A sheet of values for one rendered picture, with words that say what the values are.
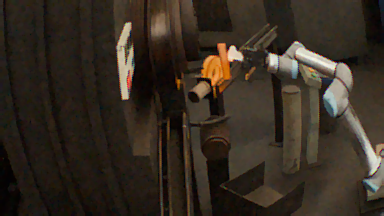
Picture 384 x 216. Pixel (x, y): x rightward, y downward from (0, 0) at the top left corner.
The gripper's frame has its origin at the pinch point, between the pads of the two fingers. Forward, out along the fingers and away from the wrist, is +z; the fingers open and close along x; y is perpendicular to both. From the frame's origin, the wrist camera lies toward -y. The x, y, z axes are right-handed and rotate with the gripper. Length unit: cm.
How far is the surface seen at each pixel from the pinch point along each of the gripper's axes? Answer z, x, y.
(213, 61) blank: 2.2, -14.2, -8.2
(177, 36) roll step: 24, 51, 23
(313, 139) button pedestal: -68, -31, -48
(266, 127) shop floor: -48, -92, -73
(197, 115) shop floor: -7, -121, -84
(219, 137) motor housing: -3.4, 9.4, -32.5
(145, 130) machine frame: 29, 64, -7
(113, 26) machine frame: 46, 81, 35
